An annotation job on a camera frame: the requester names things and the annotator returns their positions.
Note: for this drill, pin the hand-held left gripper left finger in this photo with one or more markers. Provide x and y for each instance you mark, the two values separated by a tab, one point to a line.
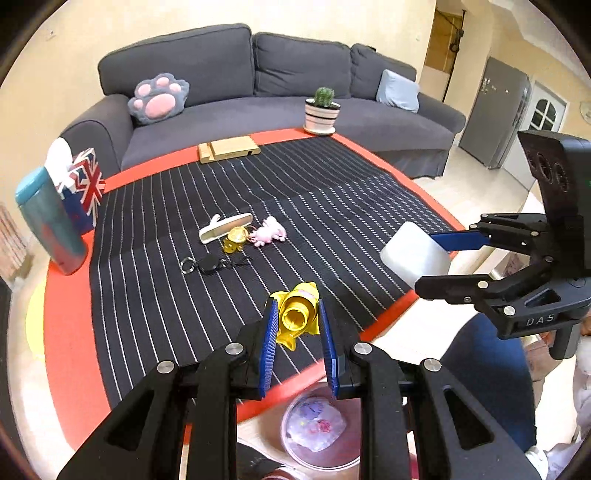
270	346

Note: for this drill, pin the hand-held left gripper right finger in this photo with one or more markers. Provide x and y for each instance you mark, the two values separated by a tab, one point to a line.
328	350

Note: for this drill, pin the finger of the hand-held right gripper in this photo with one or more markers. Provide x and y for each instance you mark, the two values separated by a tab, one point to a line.
448	286
455	241

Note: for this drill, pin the yellow rubber toy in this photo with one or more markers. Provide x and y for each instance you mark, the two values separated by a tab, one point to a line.
298	314

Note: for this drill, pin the pale mint plastic box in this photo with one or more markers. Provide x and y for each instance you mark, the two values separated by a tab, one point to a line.
413	254

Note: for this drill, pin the pink bin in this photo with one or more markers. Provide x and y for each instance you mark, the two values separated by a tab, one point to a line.
353	443

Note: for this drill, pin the black retractable key reel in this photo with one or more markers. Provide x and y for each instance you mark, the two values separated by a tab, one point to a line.
210	264

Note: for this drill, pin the white shoehorn-like tool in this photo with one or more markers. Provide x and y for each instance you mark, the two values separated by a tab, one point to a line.
226	228

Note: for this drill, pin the clear plastic bag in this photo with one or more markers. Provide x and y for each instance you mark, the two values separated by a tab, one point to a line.
318	427

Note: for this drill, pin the white door with window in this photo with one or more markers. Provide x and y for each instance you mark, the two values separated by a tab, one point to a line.
547	110

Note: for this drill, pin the person's leg in jeans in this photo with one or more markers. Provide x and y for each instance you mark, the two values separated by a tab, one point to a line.
485	369

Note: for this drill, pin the grey refrigerator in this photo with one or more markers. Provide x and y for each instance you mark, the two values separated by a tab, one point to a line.
496	110

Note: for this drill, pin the person's black shoe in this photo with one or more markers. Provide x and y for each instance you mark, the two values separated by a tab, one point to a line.
258	464

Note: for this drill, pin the light blue cushion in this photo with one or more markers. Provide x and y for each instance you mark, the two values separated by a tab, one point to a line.
397	90

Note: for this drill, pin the cactus in striped pot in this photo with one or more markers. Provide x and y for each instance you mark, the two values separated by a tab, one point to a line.
321	115

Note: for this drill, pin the wooden doorway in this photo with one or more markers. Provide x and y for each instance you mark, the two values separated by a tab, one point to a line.
438	46

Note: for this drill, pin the wooden phone stand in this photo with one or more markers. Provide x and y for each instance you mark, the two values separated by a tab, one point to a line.
231	147

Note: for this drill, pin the dark grey sofa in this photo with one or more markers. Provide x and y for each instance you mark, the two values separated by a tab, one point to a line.
221	129

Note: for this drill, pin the yellow round stool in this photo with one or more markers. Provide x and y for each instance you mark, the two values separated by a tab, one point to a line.
34	323

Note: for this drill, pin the flag print tissue box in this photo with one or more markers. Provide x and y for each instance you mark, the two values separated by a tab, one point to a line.
85	189

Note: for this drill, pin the teal thermos bottle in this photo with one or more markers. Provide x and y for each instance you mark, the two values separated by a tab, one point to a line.
51	221

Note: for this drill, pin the grey pink paw cushion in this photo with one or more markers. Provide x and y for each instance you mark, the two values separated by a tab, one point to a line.
157	101

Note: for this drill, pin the pink patterned curtain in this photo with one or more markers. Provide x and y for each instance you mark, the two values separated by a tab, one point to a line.
14	240

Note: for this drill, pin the white tissue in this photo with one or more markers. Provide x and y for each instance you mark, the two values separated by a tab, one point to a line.
57	159

